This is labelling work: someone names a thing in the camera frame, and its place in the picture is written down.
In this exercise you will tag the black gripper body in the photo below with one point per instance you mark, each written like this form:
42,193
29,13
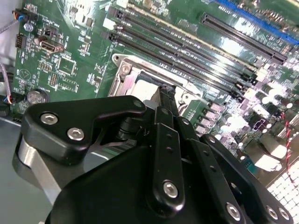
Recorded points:
105,198

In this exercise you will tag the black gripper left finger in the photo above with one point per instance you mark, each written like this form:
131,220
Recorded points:
58,135

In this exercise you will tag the metal socket cover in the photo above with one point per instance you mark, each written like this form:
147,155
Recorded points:
128,81

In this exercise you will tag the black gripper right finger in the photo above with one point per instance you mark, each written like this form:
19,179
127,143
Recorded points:
210,163

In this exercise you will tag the silver CPU plate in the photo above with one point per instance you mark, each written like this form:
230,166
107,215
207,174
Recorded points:
143,89

